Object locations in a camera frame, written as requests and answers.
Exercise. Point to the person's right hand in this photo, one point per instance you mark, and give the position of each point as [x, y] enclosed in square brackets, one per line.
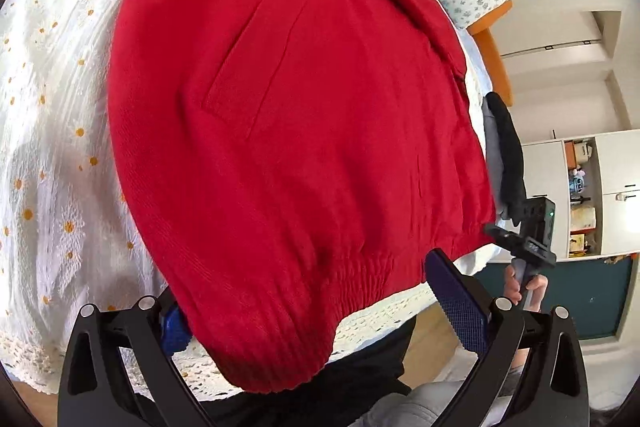
[511, 284]

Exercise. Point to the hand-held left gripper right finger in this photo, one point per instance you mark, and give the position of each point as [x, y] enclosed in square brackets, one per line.
[457, 302]

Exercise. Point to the dark teal cabinet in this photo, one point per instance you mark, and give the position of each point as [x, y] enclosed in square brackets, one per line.
[590, 297]

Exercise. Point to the orange sofa bed frame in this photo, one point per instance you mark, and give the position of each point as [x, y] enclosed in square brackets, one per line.
[492, 52]

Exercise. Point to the blue alien toy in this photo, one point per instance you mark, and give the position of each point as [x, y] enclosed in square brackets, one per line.
[580, 183]

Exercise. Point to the black garment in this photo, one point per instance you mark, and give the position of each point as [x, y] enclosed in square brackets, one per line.
[510, 147]

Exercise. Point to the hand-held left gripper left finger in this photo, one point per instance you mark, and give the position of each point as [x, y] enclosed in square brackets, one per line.
[175, 327]

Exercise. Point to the red sweater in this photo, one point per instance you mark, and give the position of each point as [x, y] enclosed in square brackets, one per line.
[300, 132]

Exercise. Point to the white cabinet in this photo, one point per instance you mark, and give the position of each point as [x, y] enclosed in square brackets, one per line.
[542, 172]

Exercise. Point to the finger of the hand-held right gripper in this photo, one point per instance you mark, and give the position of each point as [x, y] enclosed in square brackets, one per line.
[500, 234]

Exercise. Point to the white daisy blanket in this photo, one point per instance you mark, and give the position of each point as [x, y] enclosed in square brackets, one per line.
[60, 132]

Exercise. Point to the person's grey trousers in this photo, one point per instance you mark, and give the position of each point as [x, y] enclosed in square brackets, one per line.
[425, 402]

